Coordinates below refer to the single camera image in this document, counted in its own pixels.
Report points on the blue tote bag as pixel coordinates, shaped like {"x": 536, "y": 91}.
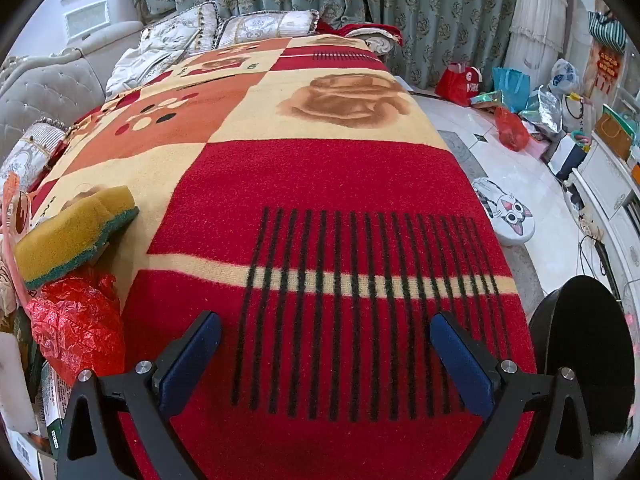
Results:
{"x": 510, "y": 85}

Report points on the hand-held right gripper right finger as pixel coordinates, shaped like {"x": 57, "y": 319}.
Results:
{"x": 462, "y": 365}

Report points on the white tv cabinet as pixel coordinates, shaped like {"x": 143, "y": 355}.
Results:
{"x": 605, "y": 195}

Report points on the red hanging decoration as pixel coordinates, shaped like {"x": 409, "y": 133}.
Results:
{"x": 607, "y": 67}

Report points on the black trash bin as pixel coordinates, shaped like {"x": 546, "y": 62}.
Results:
{"x": 580, "y": 350}

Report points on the red throw cloth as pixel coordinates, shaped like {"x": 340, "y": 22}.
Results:
{"x": 370, "y": 30}

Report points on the crumpled red plastic bag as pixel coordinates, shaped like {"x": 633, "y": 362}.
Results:
{"x": 80, "y": 330}

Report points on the grey rug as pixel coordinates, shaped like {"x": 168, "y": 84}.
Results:
{"x": 460, "y": 150}

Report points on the lace-covered standing air conditioner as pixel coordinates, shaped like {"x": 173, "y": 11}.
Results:
{"x": 540, "y": 10}

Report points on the grey tufted sofa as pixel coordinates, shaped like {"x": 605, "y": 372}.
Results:
{"x": 40, "y": 90}

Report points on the yellow and green sponge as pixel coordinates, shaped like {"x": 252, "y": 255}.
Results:
{"x": 70, "y": 230}

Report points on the red and yellow printed blanket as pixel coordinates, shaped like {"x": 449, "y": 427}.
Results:
{"x": 320, "y": 185}

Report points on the red gift bag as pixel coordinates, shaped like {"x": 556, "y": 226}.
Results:
{"x": 457, "y": 82}

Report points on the green patterned curtain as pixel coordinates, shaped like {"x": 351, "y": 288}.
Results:
{"x": 440, "y": 20}

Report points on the silver foil bag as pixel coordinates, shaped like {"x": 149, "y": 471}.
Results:
{"x": 547, "y": 110}

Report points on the white plastic bag blue print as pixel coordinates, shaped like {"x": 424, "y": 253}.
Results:
{"x": 565, "y": 77}

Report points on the white quilted cloth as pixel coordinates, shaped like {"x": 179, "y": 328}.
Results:
{"x": 135, "y": 67}

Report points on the white and navy bag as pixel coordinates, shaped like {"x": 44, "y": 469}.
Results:
{"x": 572, "y": 155}

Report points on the cat print stool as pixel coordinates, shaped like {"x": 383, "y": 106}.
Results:
{"x": 505, "y": 210}

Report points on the striped tote bag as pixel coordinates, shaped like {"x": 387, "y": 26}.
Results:
{"x": 607, "y": 30}

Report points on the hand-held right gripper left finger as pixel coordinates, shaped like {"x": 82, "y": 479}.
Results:
{"x": 190, "y": 365}

